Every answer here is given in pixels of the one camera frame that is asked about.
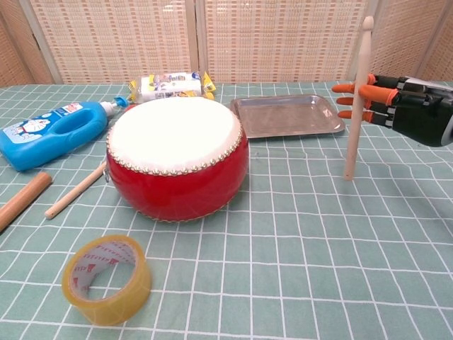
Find wooden drumstick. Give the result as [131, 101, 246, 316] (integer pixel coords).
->
[343, 16, 375, 181]
[45, 161, 108, 219]

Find thick wooden rolling pin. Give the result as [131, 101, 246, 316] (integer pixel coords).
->
[0, 172, 53, 233]

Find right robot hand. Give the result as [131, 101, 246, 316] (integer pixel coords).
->
[331, 74, 453, 148]

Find red drum white skin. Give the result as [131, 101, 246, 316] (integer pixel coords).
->
[105, 97, 251, 223]

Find blue detergent pump bottle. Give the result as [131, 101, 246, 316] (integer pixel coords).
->
[0, 96, 127, 172]

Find clear packing tape roll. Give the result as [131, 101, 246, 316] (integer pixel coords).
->
[62, 234, 153, 327]

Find bamboo folding screen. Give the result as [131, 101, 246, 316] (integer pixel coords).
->
[0, 0, 453, 86]

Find green checked tablecloth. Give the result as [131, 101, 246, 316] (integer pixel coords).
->
[0, 81, 453, 340]

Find white yellow tissue pack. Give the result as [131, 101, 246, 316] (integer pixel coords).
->
[127, 71, 217, 104]

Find stainless steel tray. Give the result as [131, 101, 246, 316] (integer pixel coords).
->
[229, 93, 346, 140]

